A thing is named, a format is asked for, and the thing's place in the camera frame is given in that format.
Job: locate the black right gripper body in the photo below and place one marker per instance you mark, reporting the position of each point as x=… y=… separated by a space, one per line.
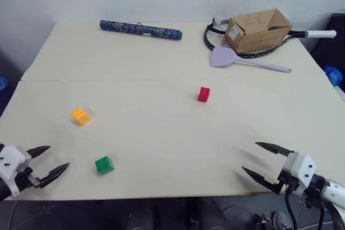
x=287 y=184

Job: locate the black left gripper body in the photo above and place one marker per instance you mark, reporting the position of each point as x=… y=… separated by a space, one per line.
x=27 y=178

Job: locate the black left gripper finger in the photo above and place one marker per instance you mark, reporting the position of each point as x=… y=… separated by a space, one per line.
x=39 y=150
x=55 y=173

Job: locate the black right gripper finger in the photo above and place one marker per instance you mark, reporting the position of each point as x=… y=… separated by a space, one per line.
x=273 y=147
x=258 y=177

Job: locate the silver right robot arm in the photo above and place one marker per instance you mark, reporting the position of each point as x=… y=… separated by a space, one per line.
x=328 y=191

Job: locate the grey shoe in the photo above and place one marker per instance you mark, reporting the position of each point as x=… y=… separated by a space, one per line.
x=281 y=220

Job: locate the green toy block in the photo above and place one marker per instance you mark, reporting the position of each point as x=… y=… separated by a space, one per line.
x=104 y=165

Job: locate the yellow toy block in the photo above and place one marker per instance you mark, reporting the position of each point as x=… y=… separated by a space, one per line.
x=81 y=116

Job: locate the blue ribbed round object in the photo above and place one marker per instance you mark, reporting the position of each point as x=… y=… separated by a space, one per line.
x=2 y=84

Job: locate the red toy block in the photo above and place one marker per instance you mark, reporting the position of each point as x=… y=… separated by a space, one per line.
x=204 y=94

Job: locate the blue plastic bag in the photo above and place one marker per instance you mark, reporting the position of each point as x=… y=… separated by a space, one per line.
x=333 y=75

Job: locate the lilac silicone spatula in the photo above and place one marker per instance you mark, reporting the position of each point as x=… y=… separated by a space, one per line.
x=223 y=57

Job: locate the brown cardboard box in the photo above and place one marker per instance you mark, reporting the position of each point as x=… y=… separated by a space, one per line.
x=256 y=32

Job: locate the blue patterned scroll tube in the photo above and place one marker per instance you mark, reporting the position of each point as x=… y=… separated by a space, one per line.
x=140 y=29

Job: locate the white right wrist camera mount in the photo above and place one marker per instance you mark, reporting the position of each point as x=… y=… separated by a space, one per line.
x=300 y=169

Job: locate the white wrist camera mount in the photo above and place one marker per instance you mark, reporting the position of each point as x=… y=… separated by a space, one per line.
x=300 y=169
x=12 y=160

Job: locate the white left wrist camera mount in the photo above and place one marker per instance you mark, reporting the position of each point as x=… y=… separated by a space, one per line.
x=12 y=160

